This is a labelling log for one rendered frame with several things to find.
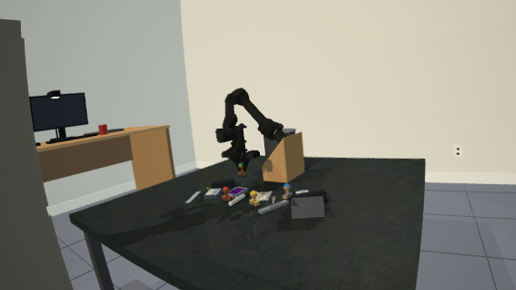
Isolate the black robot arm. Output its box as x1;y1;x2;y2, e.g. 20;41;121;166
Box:
215;88;288;159

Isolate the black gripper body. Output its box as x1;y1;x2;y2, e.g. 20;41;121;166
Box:
222;139;260;159

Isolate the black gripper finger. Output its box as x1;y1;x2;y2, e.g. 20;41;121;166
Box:
229;156;241;172
241;159;250;172

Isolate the red stamp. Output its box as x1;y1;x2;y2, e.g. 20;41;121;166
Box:
222;187;232;202

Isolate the white marker with grey cap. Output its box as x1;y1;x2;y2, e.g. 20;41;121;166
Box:
229;192;249;206

